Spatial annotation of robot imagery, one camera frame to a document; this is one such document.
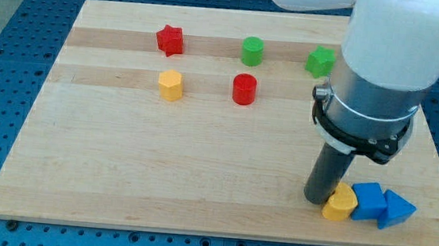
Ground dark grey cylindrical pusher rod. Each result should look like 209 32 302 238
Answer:
303 143 355 205

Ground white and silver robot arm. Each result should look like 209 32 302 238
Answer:
272 0 439 205

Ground yellow heart block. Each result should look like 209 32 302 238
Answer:
321 183 358 221

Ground yellow hexagon block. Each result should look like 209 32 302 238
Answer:
158 69 183 102

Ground blue cube block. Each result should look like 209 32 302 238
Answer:
351 182 387 221

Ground blue triangle block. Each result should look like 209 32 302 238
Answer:
377 190 417 229

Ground green star block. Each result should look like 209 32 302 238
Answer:
305 46 336 79

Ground red cylinder block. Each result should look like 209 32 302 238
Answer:
232 73 257 106

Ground green cylinder block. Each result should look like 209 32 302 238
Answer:
241 37 264 67

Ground wooden board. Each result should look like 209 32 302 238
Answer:
0 0 439 246

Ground red star block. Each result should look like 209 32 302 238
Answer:
156 25 184 57

